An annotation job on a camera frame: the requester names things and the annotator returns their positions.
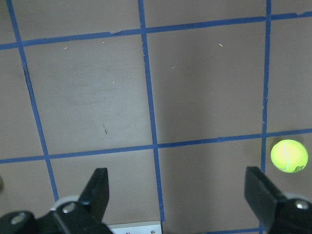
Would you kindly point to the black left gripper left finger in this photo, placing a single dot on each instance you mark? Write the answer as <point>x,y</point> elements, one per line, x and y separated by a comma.
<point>95,196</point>

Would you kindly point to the tennis ball near left base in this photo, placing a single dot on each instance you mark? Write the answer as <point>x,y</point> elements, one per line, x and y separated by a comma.
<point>289,156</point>

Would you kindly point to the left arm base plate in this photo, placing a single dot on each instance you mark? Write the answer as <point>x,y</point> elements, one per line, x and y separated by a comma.
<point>149,227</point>

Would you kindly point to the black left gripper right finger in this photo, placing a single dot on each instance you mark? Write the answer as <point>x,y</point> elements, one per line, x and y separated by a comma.
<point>263,197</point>

